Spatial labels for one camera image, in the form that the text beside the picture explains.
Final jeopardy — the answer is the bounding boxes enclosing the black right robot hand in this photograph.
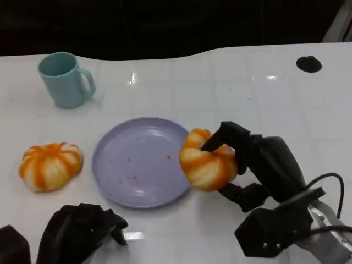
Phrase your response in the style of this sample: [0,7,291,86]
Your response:
[201,120,307,213]

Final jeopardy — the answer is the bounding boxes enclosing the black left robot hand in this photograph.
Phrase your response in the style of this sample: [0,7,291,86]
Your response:
[36,202,129,264]

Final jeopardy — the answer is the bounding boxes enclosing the orange and white toy bread roll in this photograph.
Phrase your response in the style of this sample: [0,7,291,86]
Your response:
[179,128,239,193]
[18,142,84,193]

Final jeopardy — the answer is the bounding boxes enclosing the lilac plate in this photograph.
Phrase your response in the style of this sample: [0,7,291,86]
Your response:
[92,117,196,209]

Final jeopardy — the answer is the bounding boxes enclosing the black round table grommet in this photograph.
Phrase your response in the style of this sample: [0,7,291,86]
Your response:
[296,56,323,73]

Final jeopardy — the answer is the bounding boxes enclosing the pale green mug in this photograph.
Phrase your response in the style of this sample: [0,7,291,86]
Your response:
[37,52,96,109]

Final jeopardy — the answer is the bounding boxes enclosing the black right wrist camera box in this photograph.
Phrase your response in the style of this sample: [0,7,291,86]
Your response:
[234,186,327,259]

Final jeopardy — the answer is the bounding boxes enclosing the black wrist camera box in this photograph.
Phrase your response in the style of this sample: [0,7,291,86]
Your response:
[234,186,327,259]
[0,224,31,264]

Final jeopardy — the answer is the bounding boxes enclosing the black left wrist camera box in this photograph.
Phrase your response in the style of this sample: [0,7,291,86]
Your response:
[0,224,31,264]

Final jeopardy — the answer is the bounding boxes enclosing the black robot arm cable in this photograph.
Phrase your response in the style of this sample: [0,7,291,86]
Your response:
[304,172,352,236]

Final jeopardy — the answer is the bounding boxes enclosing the grey metal frame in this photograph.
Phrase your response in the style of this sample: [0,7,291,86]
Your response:
[321,0,352,43]

